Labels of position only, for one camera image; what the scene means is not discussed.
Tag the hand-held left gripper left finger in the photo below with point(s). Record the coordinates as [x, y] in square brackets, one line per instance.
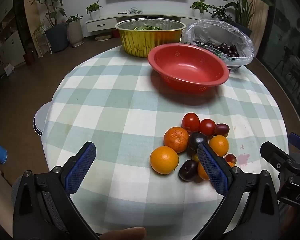
[81, 165]

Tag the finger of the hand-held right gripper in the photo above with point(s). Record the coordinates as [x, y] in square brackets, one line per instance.
[298, 139]
[272, 152]

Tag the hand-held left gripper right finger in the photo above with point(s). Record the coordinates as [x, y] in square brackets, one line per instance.
[212, 165]

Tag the tan longan fruit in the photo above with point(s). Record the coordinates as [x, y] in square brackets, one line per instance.
[195, 158]

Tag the small red plum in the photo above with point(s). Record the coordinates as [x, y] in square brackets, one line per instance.
[230, 158]

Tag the dark purple plum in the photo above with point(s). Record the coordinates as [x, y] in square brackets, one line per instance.
[188, 170]

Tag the cherry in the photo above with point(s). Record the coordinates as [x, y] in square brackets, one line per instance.
[197, 141]

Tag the reddish plum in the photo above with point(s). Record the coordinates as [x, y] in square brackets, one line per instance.
[221, 129]

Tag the red tomato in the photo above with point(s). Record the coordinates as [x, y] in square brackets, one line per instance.
[190, 121]
[207, 127]

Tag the bumpy mandarin orange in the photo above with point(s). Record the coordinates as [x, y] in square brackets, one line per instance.
[176, 139]

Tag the large smooth orange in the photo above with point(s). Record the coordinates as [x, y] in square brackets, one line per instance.
[164, 160]

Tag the red plastic bowl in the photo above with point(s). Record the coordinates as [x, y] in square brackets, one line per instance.
[190, 65]

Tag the person's left hand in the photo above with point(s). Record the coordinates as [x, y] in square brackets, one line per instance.
[125, 233]

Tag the white round stool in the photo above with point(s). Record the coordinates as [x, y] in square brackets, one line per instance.
[40, 120]

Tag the checkered tablecloth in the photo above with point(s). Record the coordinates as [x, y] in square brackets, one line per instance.
[110, 110]

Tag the dark glass sliding door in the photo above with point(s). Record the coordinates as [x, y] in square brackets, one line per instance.
[285, 42]

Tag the pile of dark cherries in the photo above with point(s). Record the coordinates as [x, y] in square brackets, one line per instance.
[226, 48]

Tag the white box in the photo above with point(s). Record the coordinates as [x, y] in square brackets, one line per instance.
[8, 69]

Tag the plant in tall white pot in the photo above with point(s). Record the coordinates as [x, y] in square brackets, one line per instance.
[74, 32]

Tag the thin plant on metal rack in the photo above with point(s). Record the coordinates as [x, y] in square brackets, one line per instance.
[41, 36]

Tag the clear plastic bag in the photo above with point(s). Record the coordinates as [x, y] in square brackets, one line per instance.
[215, 30]

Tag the gold foil tray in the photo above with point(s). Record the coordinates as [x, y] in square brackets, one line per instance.
[140, 41]

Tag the tall plant in blue pot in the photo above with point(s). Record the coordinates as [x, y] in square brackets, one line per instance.
[53, 25]

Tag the large broad-leaf plant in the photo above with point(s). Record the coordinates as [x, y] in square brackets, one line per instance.
[242, 7]

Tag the dark leafy potted plant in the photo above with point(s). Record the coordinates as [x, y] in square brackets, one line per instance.
[221, 15]

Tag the leafy greens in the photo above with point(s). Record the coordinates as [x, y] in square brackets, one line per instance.
[147, 28]

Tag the small plant in white pot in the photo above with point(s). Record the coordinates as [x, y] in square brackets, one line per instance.
[93, 11]

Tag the bushy plant in white pot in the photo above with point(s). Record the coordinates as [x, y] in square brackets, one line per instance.
[199, 8]

